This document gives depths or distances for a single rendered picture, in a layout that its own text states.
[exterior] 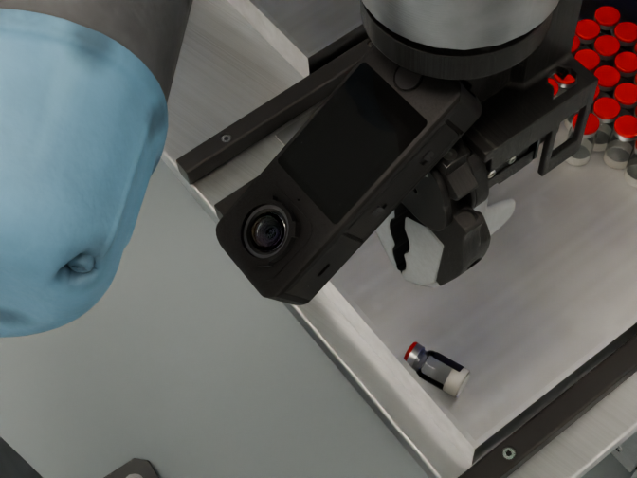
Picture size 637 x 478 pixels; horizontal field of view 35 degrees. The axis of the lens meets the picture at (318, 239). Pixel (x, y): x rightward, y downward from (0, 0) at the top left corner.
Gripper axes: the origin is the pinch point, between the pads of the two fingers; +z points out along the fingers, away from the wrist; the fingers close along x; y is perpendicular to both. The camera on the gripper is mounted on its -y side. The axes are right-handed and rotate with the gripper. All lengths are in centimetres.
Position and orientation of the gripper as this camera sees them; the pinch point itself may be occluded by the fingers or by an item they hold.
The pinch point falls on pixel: (406, 271)
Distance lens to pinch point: 53.1
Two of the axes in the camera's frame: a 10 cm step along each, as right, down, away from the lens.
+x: -5.9, -6.8, 4.4
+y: 8.1, -5.4, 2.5
